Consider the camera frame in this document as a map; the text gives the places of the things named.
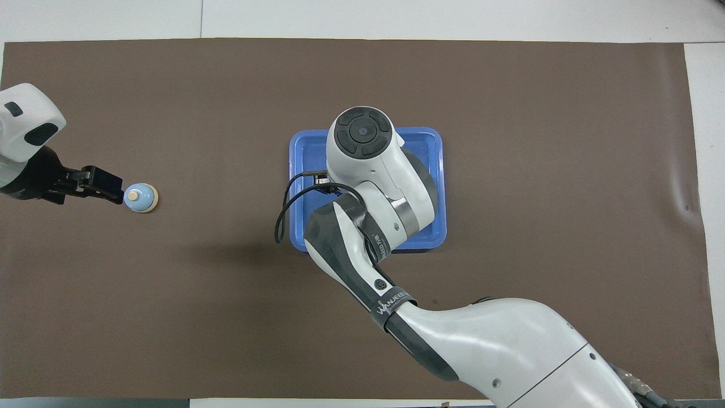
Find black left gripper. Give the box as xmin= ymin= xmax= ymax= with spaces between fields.
xmin=0 ymin=146 xmax=125 ymax=206

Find light blue desk bell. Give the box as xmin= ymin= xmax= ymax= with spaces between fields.
xmin=123 ymin=183 xmax=159 ymax=214

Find blue plastic tray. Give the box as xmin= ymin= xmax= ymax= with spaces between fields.
xmin=289 ymin=127 xmax=447 ymax=253

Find brown table mat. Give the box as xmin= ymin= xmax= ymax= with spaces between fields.
xmin=0 ymin=38 xmax=715 ymax=400

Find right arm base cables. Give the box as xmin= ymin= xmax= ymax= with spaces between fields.
xmin=612 ymin=365 xmax=680 ymax=408

